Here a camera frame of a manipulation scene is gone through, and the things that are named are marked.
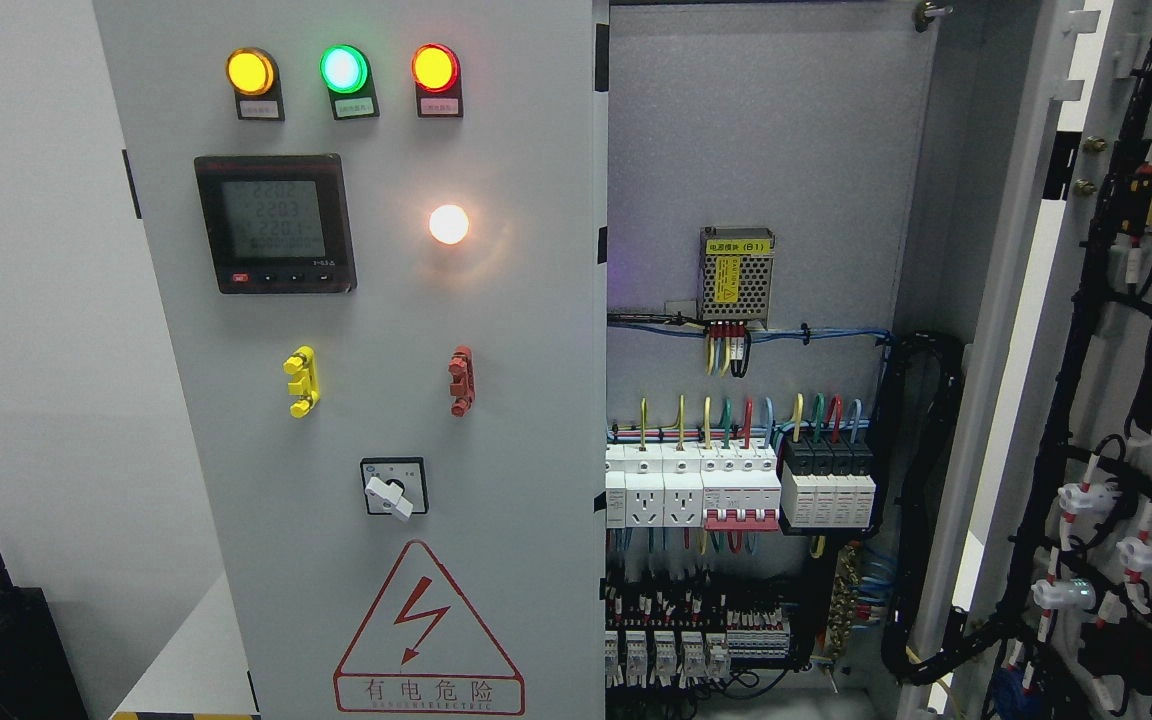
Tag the white rotary selector switch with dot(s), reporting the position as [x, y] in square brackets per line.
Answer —
[395, 486]

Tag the black box at left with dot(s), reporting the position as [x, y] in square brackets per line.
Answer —
[35, 677]

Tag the yellow terminal post block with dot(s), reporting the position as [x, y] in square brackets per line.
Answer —
[301, 369]

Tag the white glowing indicator lamp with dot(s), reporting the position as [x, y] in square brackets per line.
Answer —
[448, 224]

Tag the black white surge protector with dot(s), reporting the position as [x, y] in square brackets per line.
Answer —
[826, 484]

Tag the grey cabinet door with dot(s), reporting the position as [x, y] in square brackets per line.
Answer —
[1068, 558]
[519, 143]

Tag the white socket breaker row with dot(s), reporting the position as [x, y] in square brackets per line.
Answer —
[695, 486]

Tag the red triangle warning sticker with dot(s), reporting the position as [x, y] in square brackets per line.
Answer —
[422, 648]

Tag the metal mesh power supply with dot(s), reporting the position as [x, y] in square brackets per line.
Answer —
[736, 274]

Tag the red terminal post block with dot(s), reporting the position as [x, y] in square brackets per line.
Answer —
[462, 386]

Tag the green indicator lamp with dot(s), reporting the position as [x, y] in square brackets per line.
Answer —
[344, 69]

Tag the red indicator lamp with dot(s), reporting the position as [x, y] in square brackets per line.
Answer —
[435, 68]

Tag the lower relay terminal row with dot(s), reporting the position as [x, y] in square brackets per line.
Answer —
[670, 634]

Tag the black digital power meter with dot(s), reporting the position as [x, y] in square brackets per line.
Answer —
[277, 223]

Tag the yellow indicator lamp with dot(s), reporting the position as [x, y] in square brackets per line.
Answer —
[250, 71]

